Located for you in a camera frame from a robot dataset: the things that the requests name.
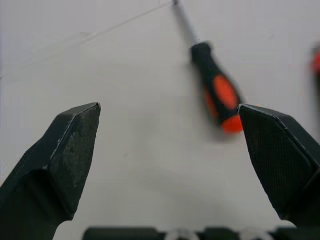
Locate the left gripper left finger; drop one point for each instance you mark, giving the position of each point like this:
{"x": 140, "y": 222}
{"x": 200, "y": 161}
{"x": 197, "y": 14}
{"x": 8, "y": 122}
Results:
{"x": 47, "y": 170}

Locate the black and orange screwdriver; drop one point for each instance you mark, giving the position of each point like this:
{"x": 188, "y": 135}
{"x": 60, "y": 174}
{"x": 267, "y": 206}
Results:
{"x": 215, "y": 85}

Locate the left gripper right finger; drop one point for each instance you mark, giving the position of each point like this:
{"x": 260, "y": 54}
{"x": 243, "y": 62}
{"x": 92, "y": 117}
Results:
{"x": 282, "y": 160}

